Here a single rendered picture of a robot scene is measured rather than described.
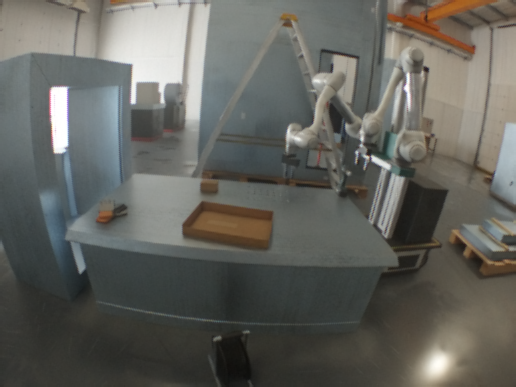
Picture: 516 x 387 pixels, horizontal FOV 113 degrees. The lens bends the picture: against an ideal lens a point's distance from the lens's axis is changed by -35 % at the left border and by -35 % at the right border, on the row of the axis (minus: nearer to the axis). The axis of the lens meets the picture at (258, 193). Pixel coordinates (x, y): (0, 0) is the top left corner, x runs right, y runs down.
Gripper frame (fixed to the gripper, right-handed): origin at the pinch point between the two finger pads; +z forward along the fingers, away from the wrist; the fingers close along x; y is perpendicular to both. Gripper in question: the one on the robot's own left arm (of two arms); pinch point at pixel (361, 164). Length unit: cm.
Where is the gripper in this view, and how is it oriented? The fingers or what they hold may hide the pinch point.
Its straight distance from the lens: 196.6
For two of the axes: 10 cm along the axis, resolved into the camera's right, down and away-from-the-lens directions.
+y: -9.9, -0.4, -1.6
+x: 1.3, 3.7, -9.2
